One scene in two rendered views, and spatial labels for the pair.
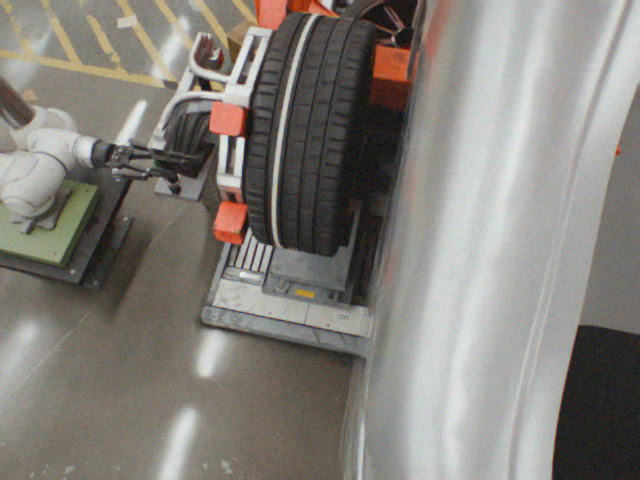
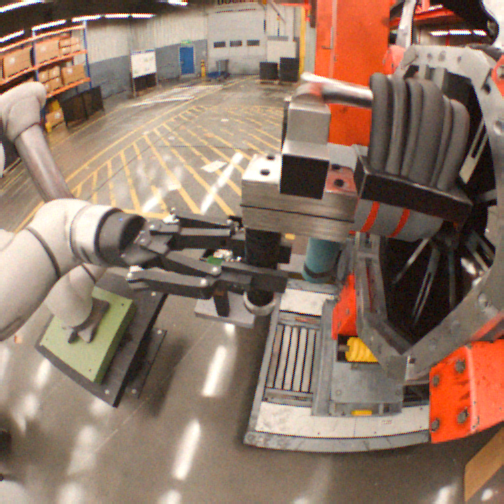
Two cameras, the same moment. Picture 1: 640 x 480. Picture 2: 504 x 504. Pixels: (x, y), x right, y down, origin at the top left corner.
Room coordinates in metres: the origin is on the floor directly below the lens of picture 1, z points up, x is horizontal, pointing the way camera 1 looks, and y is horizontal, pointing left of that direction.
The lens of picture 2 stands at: (0.64, 0.45, 1.04)
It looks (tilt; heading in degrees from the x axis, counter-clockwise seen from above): 47 degrees down; 0
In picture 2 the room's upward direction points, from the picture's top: straight up
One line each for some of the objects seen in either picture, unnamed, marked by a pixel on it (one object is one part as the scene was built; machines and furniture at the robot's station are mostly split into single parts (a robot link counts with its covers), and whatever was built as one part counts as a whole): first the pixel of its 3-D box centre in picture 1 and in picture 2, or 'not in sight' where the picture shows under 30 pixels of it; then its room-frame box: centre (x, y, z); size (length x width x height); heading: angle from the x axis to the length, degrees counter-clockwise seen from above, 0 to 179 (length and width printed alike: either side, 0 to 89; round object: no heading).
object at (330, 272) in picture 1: (317, 223); (381, 340); (0.90, 0.01, 0.32); 0.40 x 0.30 x 0.28; 168
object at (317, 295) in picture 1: (318, 243); (361, 358); (0.90, 0.01, 0.13); 0.50 x 0.36 x 0.10; 168
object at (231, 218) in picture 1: (232, 222); (470, 392); (0.62, 0.23, 0.85); 0.09 x 0.08 x 0.07; 168
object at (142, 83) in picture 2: not in sight; (143, 80); (10.67, 4.91, 0.55); 1.40 x 0.80 x 1.09; 163
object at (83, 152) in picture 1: (91, 152); (103, 236); (0.86, 0.67, 0.83); 0.09 x 0.06 x 0.09; 168
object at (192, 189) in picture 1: (194, 150); (240, 263); (1.15, 0.49, 0.44); 0.43 x 0.17 x 0.03; 168
